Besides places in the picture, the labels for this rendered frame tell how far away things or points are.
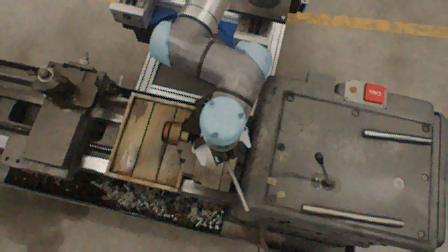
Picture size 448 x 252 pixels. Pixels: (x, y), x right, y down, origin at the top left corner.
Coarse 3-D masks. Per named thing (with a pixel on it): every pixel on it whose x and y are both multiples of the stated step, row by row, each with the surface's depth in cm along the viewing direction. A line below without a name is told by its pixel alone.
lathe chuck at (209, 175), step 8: (200, 136) 102; (208, 160) 103; (216, 160) 102; (200, 168) 104; (208, 168) 104; (216, 168) 103; (200, 176) 106; (208, 176) 106; (216, 176) 105; (200, 184) 113; (208, 184) 109; (216, 184) 108
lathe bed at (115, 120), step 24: (0, 72) 149; (0, 96) 145; (24, 96) 143; (0, 120) 142; (24, 120) 153; (96, 120) 147; (120, 120) 141; (0, 144) 137; (96, 144) 140; (96, 168) 135; (192, 192) 133; (216, 192) 133
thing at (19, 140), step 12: (36, 84) 141; (96, 108) 140; (84, 120) 135; (84, 132) 134; (12, 144) 133; (24, 144) 133; (84, 144) 137; (12, 156) 132; (72, 156) 130; (24, 168) 129; (36, 168) 128; (48, 168) 128; (60, 168) 128; (72, 168) 131
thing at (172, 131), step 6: (168, 126) 115; (174, 126) 115; (180, 126) 115; (162, 132) 115; (168, 132) 115; (174, 132) 114; (180, 132) 114; (186, 132) 115; (162, 138) 116; (168, 138) 115; (174, 138) 114; (180, 138) 115; (186, 138) 115; (174, 144) 116
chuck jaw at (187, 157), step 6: (180, 144) 114; (186, 144) 115; (180, 150) 114; (186, 150) 114; (186, 156) 113; (192, 156) 113; (186, 162) 112; (192, 162) 112; (186, 168) 111; (192, 168) 111; (186, 174) 112; (192, 174) 110
